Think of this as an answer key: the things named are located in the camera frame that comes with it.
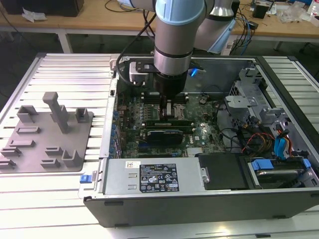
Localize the black camera cable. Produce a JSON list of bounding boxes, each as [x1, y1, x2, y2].
[[116, 11, 158, 85]]

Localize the clear plastic bags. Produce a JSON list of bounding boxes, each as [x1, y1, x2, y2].
[[276, 3, 309, 24]]

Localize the red and yellow wire bundle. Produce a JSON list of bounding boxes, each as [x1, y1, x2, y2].
[[241, 132, 275, 153]]

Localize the black RAM slot bank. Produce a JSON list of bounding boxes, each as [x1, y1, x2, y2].
[[141, 91, 189, 105], [142, 121, 195, 134]]

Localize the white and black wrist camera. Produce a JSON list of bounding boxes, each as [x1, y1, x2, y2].
[[128, 61, 157, 87]]

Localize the black bay cover plate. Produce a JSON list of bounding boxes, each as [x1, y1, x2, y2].
[[195, 152, 250, 192]]

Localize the red and white box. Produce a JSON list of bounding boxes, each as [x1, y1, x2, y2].
[[307, 0, 319, 27]]

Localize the metal drive cage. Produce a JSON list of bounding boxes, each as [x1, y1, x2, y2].
[[224, 66, 287, 127]]

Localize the grey power supply with label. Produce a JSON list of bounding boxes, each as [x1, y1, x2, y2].
[[102, 158, 204, 195]]

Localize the black graphics card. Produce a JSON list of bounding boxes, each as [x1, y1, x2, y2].
[[146, 128, 184, 144]]

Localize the large black box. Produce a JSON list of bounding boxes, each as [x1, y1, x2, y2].
[[4, 0, 85, 17]]

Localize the white plastic case clip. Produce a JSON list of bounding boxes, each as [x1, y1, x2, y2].
[[109, 55, 119, 72]]

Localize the hard disk in blue carrier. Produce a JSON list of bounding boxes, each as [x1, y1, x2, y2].
[[248, 158, 311, 190]]

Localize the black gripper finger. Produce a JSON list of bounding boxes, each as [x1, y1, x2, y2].
[[160, 96, 167, 120], [166, 96, 179, 120]]

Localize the crumpled white plastic wrap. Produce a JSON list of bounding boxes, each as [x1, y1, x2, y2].
[[21, 6, 47, 23]]

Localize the CPU socket with CPU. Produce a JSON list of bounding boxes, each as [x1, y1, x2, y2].
[[156, 103, 187, 120]]

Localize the grey parts rack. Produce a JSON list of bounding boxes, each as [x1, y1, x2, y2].
[[0, 91, 95, 174]]

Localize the black open PC case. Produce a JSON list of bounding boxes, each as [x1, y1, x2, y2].
[[78, 54, 319, 229]]

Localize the small black box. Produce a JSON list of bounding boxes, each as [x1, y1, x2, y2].
[[252, 4, 269, 18]]

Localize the blue flat wire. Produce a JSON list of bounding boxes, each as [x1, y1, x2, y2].
[[273, 125, 292, 160]]

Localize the green motherboard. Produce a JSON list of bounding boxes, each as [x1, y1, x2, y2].
[[114, 92, 225, 159]]

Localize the small silver heatsink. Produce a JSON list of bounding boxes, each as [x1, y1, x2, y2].
[[186, 146, 204, 157]]

